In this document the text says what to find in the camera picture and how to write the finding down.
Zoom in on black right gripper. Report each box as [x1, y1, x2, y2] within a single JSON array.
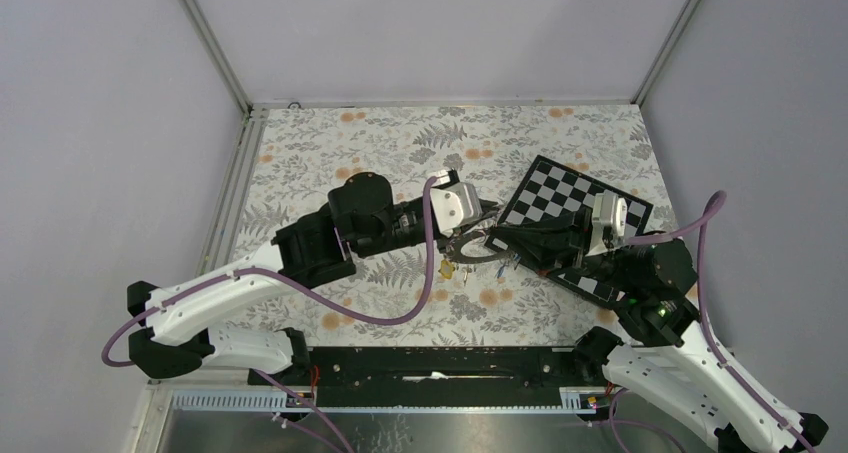
[[488, 205, 639, 293]]

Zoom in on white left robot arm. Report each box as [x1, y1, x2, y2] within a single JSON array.
[[110, 170, 498, 384]]

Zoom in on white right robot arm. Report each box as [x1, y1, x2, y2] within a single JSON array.
[[490, 193, 829, 452]]

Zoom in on black white chessboard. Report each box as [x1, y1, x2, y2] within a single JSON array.
[[484, 155, 654, 308]]

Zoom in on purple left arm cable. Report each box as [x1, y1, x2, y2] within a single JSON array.
[[103, 173, 459, 453]]

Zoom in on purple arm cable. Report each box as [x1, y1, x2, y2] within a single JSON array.
[[616, 190, 810, 453], [103, 173, 459, 453]]

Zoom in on black front rail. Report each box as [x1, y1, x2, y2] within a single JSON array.
[[271, 346, 607, 386]]

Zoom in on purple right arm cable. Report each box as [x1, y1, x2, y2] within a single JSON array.
[[616, 190, 810, 453]]

